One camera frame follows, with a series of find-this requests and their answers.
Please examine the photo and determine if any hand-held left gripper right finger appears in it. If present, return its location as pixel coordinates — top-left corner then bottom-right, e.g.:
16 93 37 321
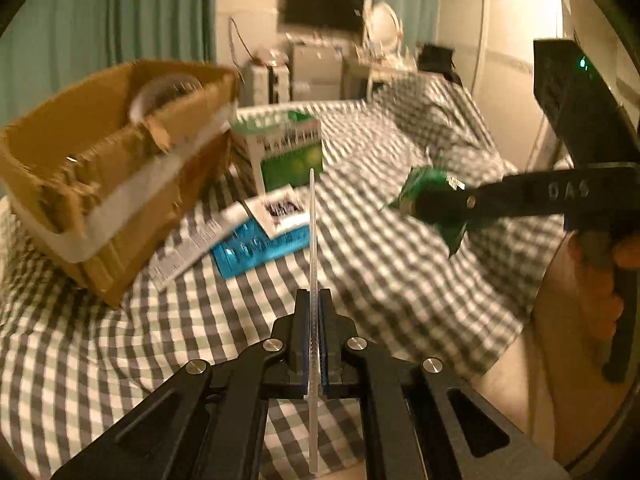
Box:
317 289 571 480

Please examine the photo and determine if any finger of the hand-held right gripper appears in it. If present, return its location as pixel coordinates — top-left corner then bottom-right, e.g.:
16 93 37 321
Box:
411 175 506 233

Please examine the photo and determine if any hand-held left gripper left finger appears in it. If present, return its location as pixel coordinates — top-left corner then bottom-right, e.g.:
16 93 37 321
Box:
50 289 313 480

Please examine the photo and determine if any green packet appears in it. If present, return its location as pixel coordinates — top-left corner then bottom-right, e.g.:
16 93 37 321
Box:
387 166 473 260

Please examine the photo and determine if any clear plastic stick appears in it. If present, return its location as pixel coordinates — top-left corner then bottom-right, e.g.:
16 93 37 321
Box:
306 169 321 476

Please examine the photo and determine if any brown cardboard box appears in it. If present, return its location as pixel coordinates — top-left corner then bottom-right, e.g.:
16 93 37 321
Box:
0 59 242 308

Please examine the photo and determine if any person's right hand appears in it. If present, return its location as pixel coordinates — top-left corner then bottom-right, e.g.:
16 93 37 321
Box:
567 234 640 356

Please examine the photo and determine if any white slatted wardrobe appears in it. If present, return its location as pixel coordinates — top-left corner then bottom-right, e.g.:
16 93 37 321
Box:
437 0 576 171

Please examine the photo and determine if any blue packet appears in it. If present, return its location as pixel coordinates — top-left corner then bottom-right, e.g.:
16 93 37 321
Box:
210 222 312 280

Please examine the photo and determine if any white barcode leaflet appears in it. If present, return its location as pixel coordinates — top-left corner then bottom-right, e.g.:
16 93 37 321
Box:
243 185 312 240

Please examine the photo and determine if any long white printed packet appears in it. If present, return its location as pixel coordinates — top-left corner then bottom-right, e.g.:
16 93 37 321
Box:
148 202 251 291

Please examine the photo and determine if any black chair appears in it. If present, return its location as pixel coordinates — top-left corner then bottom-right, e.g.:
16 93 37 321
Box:
417 44 461 86

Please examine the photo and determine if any white dressing table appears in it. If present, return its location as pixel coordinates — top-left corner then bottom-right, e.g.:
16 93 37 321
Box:
342 55 418 98

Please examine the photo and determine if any green and white carton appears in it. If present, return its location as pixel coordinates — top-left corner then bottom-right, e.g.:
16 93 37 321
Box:
230 109 323 196

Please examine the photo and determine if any small grey fridge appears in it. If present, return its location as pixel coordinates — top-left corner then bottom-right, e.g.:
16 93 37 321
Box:
290 42 343 102

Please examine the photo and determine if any oval white-framed mirror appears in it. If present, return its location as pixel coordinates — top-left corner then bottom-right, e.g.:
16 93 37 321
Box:
361 2 403 58

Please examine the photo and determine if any narrow green curtain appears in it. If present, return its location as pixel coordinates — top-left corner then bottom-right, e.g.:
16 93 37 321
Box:
374 0 441 51

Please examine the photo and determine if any person's leg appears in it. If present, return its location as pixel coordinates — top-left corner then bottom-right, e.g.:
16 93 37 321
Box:
475 240 621 466

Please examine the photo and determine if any white drawer cabinet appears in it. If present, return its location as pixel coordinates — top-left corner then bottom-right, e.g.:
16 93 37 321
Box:
247 62 292 107

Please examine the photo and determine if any clear tape roll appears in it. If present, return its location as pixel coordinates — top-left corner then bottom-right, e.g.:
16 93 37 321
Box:
129 74 206 123

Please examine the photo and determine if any wide green curtain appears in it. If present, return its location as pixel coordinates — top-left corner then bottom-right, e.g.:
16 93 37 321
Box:
0 0 218 126

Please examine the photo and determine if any black wall television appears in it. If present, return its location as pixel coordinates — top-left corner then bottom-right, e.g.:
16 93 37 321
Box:
285 0 366 33

